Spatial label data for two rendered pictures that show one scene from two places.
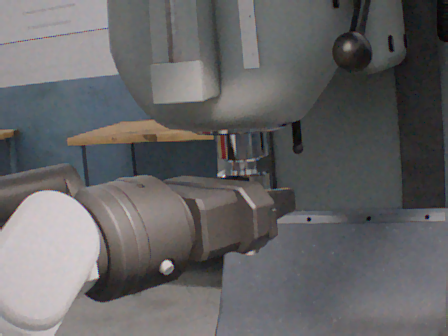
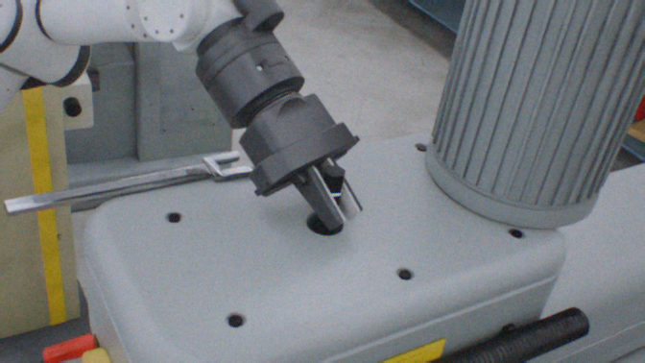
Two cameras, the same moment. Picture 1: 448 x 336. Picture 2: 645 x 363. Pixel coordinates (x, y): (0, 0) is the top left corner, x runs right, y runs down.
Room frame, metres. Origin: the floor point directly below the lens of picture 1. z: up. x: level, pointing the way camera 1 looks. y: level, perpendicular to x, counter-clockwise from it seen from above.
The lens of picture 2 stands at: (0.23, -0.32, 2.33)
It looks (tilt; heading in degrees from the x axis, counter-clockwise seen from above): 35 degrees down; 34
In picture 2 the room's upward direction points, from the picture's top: 9 degrees clockwise
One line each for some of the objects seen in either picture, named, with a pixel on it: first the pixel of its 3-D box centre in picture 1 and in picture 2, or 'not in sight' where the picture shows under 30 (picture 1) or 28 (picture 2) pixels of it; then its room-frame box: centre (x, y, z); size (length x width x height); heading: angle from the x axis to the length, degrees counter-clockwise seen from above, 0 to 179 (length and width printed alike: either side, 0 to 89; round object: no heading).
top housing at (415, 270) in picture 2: not in sight; (326, 278); (0.72, -0.02, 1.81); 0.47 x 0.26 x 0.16; 159
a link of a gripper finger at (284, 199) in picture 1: (273, 206); not in sight; (0.68, -0.04, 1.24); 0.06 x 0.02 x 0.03; 135
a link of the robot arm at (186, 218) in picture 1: (170, 227); not in sight; (0.64, 0.05, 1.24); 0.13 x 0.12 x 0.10; 45
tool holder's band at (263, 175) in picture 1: (244, 176); not in sight; (0.70, -0.02, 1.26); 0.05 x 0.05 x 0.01
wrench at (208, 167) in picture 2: not in sight; (133, 183); (0.60, 0.15, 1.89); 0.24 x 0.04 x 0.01; 158
